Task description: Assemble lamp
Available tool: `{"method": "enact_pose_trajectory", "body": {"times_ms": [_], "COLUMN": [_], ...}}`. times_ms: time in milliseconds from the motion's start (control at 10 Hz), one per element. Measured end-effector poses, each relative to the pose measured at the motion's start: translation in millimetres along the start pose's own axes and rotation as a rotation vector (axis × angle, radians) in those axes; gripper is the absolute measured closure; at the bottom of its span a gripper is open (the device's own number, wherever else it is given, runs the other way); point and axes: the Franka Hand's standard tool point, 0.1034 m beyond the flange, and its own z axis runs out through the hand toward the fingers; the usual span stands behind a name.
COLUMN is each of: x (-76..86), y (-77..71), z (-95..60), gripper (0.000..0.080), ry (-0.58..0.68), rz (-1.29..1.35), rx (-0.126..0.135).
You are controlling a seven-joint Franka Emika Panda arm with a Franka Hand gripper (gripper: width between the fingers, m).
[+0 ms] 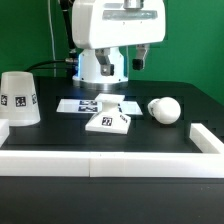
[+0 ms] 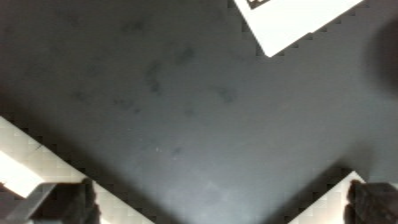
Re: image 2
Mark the white front fence wall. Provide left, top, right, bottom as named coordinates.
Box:
left=0, top=116, right=154, bottom=224

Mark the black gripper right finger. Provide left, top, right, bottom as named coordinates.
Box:
left=342, top=180, right=398, bottom=224

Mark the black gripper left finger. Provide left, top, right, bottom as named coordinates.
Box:
left=5, top=178, right=101, bottom=224

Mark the white fence wall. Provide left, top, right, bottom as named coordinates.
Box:
left=287, top=171, right=364, bottom=224
left=0, top=116, right=154, bottom=224

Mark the white marker sheet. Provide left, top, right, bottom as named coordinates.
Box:
left=232, top=0, right=364, bottom=57

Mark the white right fence wall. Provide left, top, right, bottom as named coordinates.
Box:
left=287, top=171, right=364, bottom=224

